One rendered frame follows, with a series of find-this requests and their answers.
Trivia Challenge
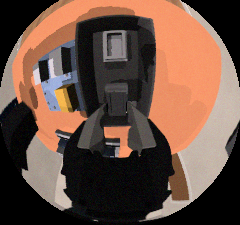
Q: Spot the yellow rectangular block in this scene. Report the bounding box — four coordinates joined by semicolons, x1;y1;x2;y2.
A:
54;83;80;112

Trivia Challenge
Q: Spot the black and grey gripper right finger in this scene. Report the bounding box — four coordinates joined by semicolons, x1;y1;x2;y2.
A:
126;101;175;177

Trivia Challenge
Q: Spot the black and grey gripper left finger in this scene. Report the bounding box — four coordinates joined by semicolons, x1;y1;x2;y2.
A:
61;102;108;176

